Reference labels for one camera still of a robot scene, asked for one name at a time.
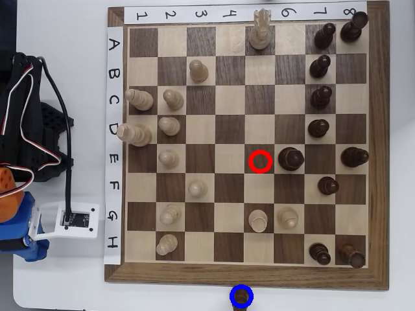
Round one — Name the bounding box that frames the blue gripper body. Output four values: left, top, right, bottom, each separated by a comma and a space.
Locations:
0, 190, 50, 262

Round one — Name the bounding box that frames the dark wooden pawn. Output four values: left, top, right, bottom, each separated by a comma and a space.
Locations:
309, 242, 332, 266
313, 22, 337, 51
307, 119, 331, 139
310, 86, 333, 111
317, 176, 340, 196
309, 54, 332, 80
231, 286, 253, 311

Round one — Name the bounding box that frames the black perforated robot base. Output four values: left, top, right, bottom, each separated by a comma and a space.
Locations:
38, 102, 75, 183

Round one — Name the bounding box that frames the light wooden pawn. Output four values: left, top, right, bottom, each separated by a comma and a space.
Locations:
159, 203, 182, 227
162, 89, 185, 111
155, 233, 179, 256
158, 116, 181, 137
187, 179, 208, 200
189, 59, 209, 84
158, 148, 180, 169

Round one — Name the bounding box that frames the light wooden king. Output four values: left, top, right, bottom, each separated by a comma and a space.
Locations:
116, 122, 153, 148

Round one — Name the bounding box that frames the light wooden bishop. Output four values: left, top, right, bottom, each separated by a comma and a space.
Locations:
124, 88, 154, 112
277, 206, 299, 231

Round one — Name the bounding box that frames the white paper letter strip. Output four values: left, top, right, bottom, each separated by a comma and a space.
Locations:
103, 26, 125, 265

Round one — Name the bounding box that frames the light wooden rook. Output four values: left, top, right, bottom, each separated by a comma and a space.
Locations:
248, 209, 268, 233

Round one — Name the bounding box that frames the dark pawn column 6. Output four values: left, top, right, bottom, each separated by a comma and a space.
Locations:
278, 147, 305, 172

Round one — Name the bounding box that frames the white paper number strip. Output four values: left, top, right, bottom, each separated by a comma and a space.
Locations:
124, 6, 367, 25

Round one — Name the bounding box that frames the light wooden queen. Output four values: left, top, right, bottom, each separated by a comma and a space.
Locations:
248, 8, 272, 51

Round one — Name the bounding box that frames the reddish brown wooden rook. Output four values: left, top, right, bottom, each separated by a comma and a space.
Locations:
336, 242, 366, 269

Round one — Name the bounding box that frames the dark wooden king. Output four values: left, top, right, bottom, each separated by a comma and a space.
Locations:
340, 146, 370, 168

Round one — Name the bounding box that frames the wooden chess board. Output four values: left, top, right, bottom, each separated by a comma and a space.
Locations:
104, 1, 390, 291

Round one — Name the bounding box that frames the dark wooden rook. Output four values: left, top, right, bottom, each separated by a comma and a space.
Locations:
339, 10, 370, 43

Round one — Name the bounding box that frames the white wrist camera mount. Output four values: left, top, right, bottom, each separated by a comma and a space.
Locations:
28, 200, 100, 241

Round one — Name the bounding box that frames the black camera cable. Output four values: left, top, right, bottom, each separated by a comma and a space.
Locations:
36, 55, 75, 226

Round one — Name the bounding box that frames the red white black servo cable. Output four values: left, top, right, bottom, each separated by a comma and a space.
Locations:
0, 73, 63, 198
0, 63, 36, 136

